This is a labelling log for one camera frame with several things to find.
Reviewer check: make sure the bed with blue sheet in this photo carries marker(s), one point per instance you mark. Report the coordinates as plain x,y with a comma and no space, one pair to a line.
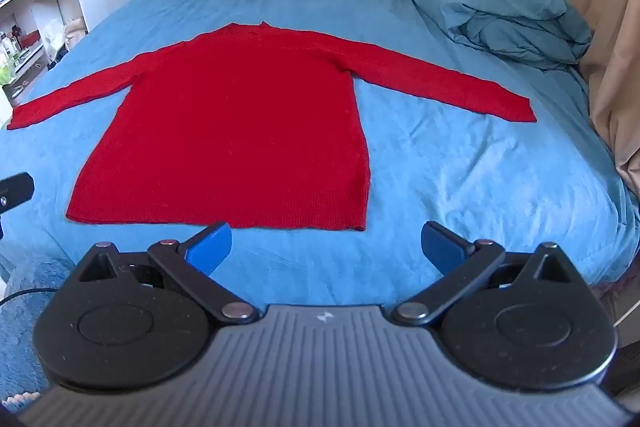
450,167

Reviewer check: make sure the long blue pillow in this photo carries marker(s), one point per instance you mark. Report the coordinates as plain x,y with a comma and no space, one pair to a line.
480,2

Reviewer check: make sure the blue rug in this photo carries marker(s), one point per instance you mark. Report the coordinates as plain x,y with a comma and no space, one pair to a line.
22,337

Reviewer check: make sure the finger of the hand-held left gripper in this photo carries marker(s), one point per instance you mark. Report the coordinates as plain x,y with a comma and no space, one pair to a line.
17,192

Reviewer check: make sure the white shelf unit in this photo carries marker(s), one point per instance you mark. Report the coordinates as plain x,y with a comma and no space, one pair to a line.
47,2

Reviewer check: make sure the red knit sweater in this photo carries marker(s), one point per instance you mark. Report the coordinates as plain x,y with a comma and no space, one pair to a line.
240,127

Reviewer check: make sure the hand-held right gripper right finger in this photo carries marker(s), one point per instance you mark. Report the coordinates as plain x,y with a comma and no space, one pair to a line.
441,249

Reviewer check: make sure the red box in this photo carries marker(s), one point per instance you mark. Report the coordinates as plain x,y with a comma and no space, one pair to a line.
31,40

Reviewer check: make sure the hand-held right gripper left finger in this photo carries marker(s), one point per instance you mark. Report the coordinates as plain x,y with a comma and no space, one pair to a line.
212,249

